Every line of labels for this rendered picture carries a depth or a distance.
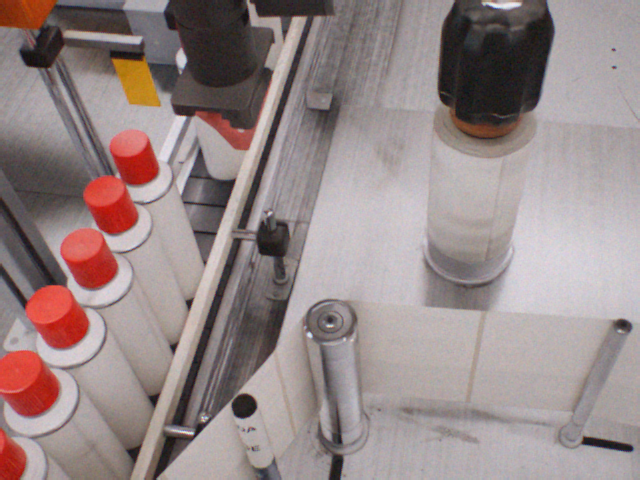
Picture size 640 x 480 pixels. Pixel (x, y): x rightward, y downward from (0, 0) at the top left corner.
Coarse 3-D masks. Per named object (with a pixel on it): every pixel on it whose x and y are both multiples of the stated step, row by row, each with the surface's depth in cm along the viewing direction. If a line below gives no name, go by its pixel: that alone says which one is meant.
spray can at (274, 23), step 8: (264, 24) 91; (272, 24) 91; (280, 24) 93; (280, 32) 94; (280, 40) 94; (272, 48) 94; (280, 48) 95; (272, 56) 95; (272, 64) 96; (272, 72) 96
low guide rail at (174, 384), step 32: (288, 32) 96; (288, 64) 94; (256, 128) 86; (256, 160) 84; (224, 224) 78; (224, 256) 77; (192, 320) 71; (192, 352) 70; (160, 416) 65; (160, 448) 65
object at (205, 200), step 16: (304, 32) 101; (288, 80) 96; (272, 128) 91; (192, 176) 87; (208, 176) 87; (256, 176) 86; (192, 192) 86; (208, 192) 85; (224, 192) 85; (256, 192) 87; (192, 208) 84; (208, 208) 84; (224, 208) 84; (192, 224) 83; (208, 224) 83; (240, 224) 82; (208, 240) 81; (208, 256) 80; (224, 272) 78; (224, 288) 78; (192, 304) 76; (208, 320) 75; (208, 336) 74; (192, 368) 72; (192, 384) 71; (176, 416) 69; (160, 464) 67
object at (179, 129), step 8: (176, 120) 81; (184, 120) 81; (176, 128) 80; (184, 128) 81; (168, 136) 80; (176, 136) 79; (184, 136) 81; (168, 144) 79; (176, 144) 79; (168, 152) 78; (176, 152) 79; (168, 160) 78
